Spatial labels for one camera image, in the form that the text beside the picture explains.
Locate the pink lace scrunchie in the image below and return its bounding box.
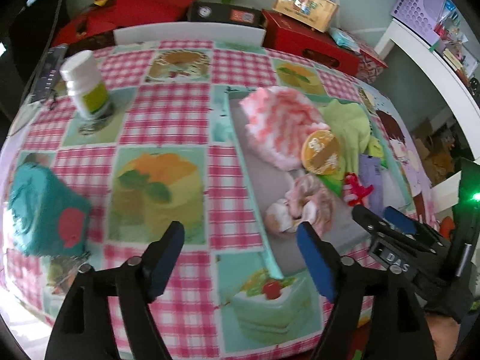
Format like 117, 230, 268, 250
264, 173, 335, 237

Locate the green soft cloth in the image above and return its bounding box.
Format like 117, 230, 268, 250
318, 99, 371, 197

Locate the red white chenille scrunchie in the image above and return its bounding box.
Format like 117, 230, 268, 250
342, 172, 374, 207

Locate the person hand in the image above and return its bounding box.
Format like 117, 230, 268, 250
425, 314, 461, 360

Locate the teal shallow box tray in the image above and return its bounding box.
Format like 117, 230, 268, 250
224, 86, 413, 281

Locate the smartphone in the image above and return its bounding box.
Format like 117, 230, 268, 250
29, 43, 68, 103

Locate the pink white fluffy cloth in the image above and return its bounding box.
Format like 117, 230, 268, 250
239, 86, 330, 172

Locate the teal plastic toy case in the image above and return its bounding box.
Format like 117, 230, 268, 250
7, 163, 92, 257

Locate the purple snack packet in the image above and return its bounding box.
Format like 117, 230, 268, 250
359, 154, 385, 216

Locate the large red gift box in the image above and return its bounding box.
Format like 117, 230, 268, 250
52, 0, 195, 54

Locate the red carton with handle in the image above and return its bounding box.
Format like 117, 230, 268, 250
262, 10, 360, 77

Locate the white pill bottle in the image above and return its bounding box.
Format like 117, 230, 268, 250
59, 50, 109, 119

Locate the white shelf desk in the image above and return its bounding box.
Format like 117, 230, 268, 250
374, 19, 480, 163

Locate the purple perforated organizer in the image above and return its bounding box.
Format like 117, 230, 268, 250
391, 0, 446, 46

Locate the red patterned tin box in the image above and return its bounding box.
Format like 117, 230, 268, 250
354, 37, 388, 84

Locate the yellow handled gift box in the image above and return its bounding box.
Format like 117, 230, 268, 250
272, 0, 338, 33

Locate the blue wet wipes pack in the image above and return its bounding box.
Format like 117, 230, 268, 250
329, 27, 360, 54

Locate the checkered picture tablecloth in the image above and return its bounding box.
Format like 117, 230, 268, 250
1, 40, 434, 359

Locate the orange round jelly cup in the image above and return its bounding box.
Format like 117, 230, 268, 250
301, 130, 340, 175

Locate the black flat box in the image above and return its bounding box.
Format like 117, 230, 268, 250
187, 1, 265, 28

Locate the white foam board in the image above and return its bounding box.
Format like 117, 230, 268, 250
113, 22, 266, 47

